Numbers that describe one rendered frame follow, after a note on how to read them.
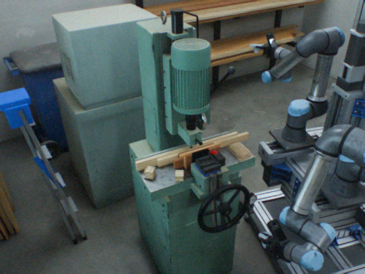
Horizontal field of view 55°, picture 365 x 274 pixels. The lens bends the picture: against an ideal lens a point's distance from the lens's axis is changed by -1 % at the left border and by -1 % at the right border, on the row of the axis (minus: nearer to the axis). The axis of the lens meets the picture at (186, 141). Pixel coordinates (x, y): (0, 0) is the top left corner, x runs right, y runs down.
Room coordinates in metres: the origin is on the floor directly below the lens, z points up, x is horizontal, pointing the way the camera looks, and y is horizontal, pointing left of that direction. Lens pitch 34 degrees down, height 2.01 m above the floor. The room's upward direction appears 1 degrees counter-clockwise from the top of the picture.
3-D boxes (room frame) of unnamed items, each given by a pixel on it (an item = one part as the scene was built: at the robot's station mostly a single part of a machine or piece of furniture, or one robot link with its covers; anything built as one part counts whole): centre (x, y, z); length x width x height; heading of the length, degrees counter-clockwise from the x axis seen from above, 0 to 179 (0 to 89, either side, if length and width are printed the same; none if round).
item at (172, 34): (1.63, 0.04, 1.54); 0.08 x 0.08 x 0.17; 27
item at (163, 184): (1.41, -0.07, 0.87); 0.61 x 0.30 x 0.06; 117
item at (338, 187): (1.32, -0.79, 0.87); 0.15 x 0.15 x 0.10
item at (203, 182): (1.33, -0.11, 0.92); 0.15 x 0.13 x 0.09; 117
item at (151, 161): (1.52, -0.01, 0.93); 0.60 x 0.02 x 0.05; 117
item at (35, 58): (2.98, 1.24, 0.48); 0.64 x 0.54 x 0.97; 123
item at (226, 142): (1.54, -0.10, 0.92); 0.55 x 0.02 x 0.04; 117
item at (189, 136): (1.52, -0.02, 1.03); 0.14 x 0.07 x 0.09; 27
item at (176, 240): (1.61, 0.03, 0.36); 0.58 x 0.45 x 0.71; 27
